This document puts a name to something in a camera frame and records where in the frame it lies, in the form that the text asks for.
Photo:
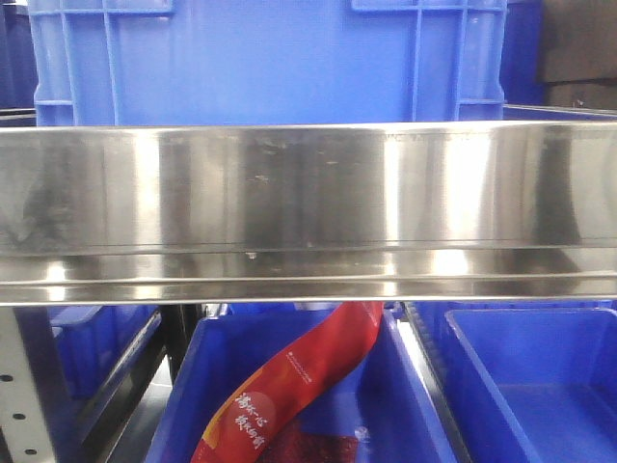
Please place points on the dark blue bin left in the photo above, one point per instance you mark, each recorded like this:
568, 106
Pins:
91, 339

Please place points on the dark blue bin right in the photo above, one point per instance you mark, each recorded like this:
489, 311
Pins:
526, 382

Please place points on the dark blue bin centre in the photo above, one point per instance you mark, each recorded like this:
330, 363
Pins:
382, 406

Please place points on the red printed package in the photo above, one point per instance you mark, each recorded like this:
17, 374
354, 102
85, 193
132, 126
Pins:
257, 411

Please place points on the dark blue bin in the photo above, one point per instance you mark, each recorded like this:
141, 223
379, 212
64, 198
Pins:
382, 406
91, 339
526, 382

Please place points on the blue plastic crate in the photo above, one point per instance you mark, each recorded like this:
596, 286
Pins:
266, 62

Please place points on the white perforated shelf post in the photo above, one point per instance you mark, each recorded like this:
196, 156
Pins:
23, 421

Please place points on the stainless steel shelf rail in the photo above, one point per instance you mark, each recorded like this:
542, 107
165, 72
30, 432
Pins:
403, 211

